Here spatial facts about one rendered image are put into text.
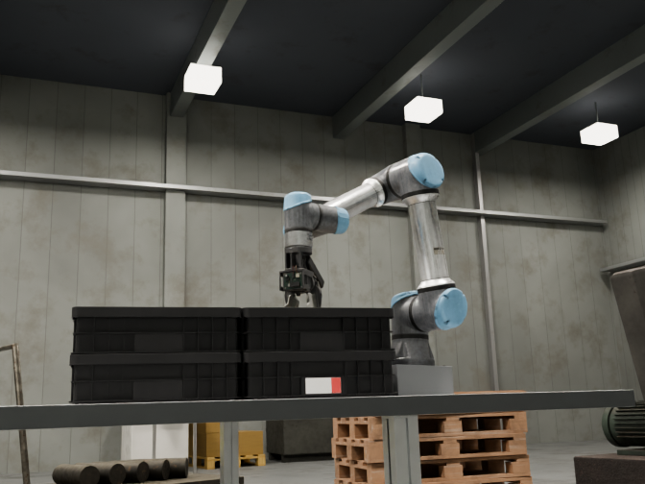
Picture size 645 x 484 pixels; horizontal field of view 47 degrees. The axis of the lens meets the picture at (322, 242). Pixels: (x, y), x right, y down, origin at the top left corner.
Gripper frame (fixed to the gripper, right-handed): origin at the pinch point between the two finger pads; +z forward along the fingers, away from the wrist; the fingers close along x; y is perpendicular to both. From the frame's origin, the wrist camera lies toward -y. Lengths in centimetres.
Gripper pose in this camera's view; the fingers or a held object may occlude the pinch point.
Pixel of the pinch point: (303, 325)
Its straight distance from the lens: 195.6
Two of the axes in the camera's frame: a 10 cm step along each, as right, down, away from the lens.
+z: 0.3, 9.7, -2.2
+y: -3.9, -1.9, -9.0
